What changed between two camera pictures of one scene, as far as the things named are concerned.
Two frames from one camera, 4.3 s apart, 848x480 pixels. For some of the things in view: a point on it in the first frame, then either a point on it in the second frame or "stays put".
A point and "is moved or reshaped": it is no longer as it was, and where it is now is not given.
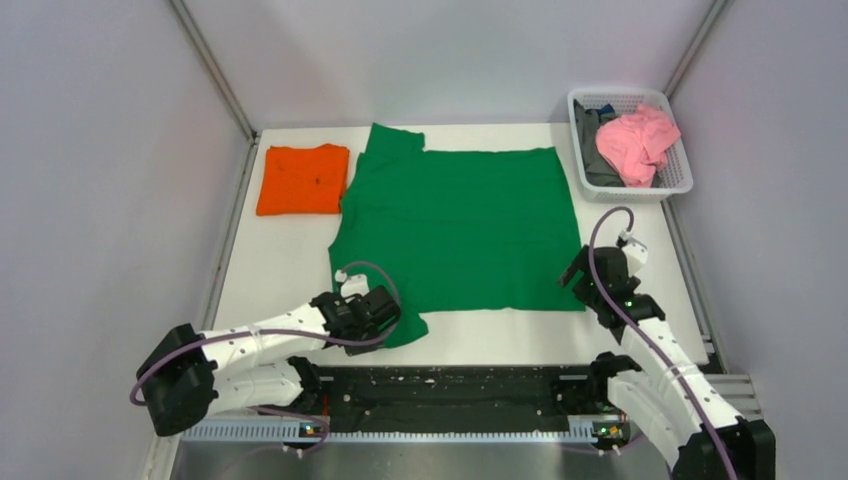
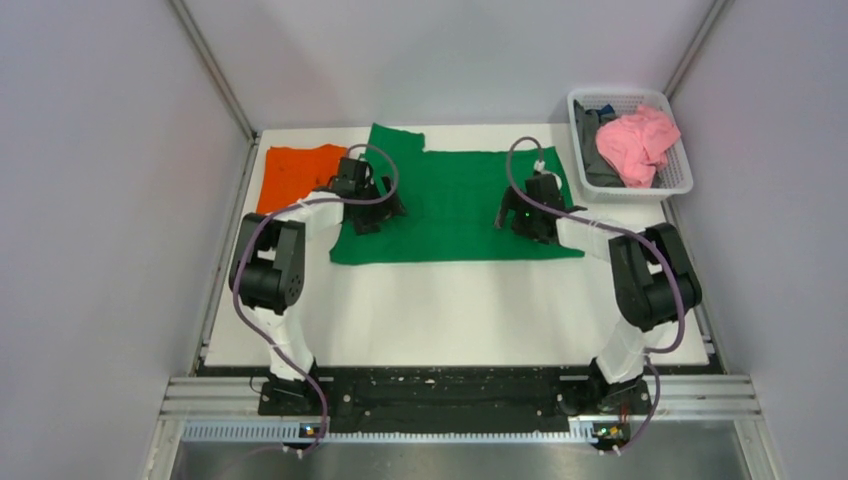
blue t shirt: x=606 y=110 stays put
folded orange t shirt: x=303 y=180 stays put
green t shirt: x=468 y=231 is moved or reshaped
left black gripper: x=352 y=350 → x=387 y=208
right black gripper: x=581 y=263 → x=512 y=202
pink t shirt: x=637 y=144 stays put
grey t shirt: x=597 y=172 stays put
